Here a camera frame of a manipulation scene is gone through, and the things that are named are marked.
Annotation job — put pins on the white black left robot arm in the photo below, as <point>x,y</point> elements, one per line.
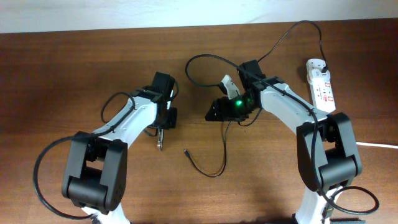
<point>96,169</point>

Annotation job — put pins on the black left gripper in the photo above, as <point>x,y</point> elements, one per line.
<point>171,120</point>

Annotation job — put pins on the white power strip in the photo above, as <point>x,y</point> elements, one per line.
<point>322,96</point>

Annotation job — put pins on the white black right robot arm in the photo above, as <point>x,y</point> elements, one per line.
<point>327,154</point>

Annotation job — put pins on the white USB charger plug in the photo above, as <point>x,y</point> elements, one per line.
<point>315,71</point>

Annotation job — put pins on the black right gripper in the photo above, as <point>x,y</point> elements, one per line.
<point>227,113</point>

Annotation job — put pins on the black smartphone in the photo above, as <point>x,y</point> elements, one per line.
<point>160,139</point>

